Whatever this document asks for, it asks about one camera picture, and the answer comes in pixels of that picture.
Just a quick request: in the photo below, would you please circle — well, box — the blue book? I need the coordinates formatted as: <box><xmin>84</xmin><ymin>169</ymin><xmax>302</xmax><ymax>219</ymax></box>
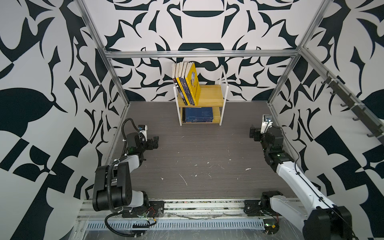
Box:
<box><xmin>182</xmin><ymin>107</ymin><xmax>214</xmax><ymax>123</ymax></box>

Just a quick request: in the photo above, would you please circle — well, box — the yellow cartoon book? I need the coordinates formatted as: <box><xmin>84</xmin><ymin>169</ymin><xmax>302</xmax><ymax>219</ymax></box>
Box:
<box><xmin>189</xmin><ymin>62</ymin><xmax>201</xmax><ymax>106</ymax></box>
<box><xmin>175</xmin><ymin>63</ymin><xmax>188</xmax><ymax>106</ymax></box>

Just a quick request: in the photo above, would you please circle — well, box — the dark portrait book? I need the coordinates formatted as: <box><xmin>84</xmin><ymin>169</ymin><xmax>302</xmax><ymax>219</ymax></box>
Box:
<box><xmin>182</xmin><ymin>62</ymin><xmax>196</xmax><ymax>106</ymax></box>
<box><xmin>180</xmin><ymin>62</ymin><xmax>194</xmax><ymax>106</ymax></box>

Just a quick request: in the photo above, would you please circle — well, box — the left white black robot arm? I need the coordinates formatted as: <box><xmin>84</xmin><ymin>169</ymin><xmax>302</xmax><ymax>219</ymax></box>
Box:
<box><xmin>92</xmin><ymin>118</ymin><xmax>159</xmax><ymax>238</ymax></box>

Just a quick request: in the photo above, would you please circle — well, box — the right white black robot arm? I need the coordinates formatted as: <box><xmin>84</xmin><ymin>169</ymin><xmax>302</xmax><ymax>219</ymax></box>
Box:
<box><xmin>250</xmin><ymin>124</ymin><xmax>357</xmax><ymax>240</ymax></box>

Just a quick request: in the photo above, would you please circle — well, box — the black book leaning on shelf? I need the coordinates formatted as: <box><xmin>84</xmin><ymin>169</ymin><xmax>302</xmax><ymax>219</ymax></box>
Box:
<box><xmin>172</xmin><ymin>63</ymin><xmax>185</xmax><ymax>102</ymax></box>

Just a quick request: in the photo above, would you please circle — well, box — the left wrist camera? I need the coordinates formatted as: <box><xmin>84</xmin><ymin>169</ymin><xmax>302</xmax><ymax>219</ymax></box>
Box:
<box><xmin>138</xmin><ymin>125</ymin><xmax>148</xmax><ymax>142</ymax></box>

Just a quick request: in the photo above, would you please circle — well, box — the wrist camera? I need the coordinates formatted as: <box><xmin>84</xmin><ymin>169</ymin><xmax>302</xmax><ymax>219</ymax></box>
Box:
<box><xmin>138</xmin><ymin>125</ymin><xmax>148</xmax><ymax>142</ymax></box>
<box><xmin>260</xmin><ymin>115</ymin><xmax>273</xmax><ymax>134</ymax></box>

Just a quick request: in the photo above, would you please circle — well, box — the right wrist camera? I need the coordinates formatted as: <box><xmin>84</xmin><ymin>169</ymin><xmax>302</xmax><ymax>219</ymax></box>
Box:
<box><xmin>260</xmin><ymin>115</ymin><xmax>273</xmax><ymax>134</ymax></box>

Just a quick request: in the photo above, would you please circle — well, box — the wooden white frame bookshelf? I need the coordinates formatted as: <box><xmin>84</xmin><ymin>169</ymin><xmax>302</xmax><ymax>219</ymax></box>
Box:
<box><xmin>173</xmin><ymin>66</ymin><xmax>229</xmax><ymax>126</ymax></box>

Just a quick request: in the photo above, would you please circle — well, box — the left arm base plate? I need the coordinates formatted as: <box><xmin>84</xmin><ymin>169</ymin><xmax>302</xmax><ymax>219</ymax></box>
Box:
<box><xmin>122</xmin><ymin>201</ymin><xmax>165</xmax><ymax>218</ymax></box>

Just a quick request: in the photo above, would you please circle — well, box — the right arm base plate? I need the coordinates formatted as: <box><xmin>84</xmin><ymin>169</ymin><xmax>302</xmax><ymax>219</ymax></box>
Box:
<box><xmin>243</xmin><ymin>199</ymin><xmax>280</xmax><ymax>217</ymax></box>

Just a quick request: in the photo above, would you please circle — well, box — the white slotted cable duct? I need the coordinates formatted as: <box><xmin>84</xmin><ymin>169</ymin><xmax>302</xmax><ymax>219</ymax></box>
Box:
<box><xmin>86</xmin><ymin>218</ymin><xmax>265</xmax><ymax>231</ymax></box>

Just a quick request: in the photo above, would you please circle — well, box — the wall coat hook rail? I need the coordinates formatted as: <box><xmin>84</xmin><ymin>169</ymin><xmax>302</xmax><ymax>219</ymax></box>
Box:
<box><xmin>321</xmin><ymin>71</ymin><xmax>384</xmax><ymax>145</ymax></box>

